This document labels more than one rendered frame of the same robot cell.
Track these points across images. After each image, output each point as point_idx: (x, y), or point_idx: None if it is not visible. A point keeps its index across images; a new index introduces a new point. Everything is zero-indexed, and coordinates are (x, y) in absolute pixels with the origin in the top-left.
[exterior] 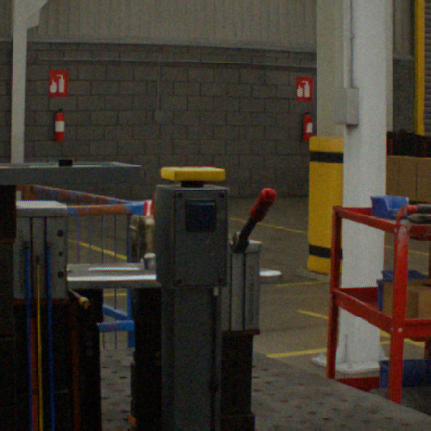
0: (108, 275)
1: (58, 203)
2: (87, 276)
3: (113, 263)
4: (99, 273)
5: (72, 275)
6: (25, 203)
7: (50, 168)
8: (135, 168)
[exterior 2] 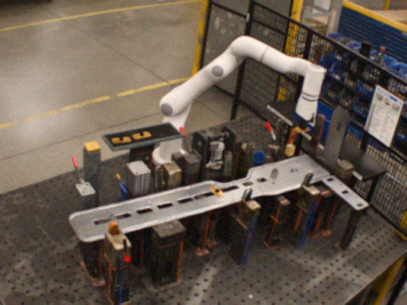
0: (121, 203)
1: (131, 168)
2: (127, 200)
3: (128, 226)
4: (126, 209)
5: (133, 205)
6: (140, 167)
7: (121, 131)
8: (103, 134)
